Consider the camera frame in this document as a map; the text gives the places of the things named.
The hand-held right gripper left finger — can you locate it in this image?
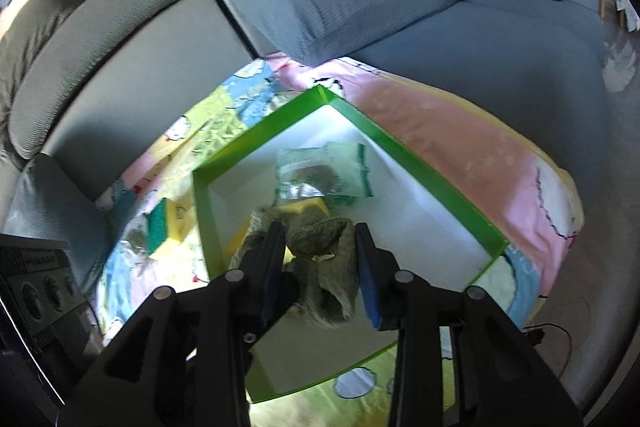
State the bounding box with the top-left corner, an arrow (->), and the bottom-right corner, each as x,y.
57,221 -> 301,427

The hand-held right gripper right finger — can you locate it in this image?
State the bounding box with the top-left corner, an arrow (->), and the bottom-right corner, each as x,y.
354,223 -> 583,427

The grey-green cleaning cloth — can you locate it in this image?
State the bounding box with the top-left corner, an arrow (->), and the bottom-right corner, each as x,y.
240,206 -> 361,328

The green cardboard box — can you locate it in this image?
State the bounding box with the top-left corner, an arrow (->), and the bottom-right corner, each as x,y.
192,85 -> 511,404

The clear green-printed plastic packet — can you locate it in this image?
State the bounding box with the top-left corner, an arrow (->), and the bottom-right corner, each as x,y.
274,142 -> 375,208
117,214 -> 153,275

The grey knit cushion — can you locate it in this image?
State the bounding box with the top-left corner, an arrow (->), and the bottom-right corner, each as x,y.
7,154 -> 113,295

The yellow sponge with green scourer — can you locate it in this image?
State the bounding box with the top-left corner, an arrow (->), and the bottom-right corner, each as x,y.
146,198 -> 190,260

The cartoon printed blanket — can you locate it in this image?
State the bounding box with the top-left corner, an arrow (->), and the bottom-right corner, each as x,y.
95,54 -> 586,427

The grey sofa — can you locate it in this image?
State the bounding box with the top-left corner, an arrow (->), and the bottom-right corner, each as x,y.
0,0 -> 621,408

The thin black cable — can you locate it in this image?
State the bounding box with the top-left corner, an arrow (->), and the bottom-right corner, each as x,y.
522,322 -> 573,378

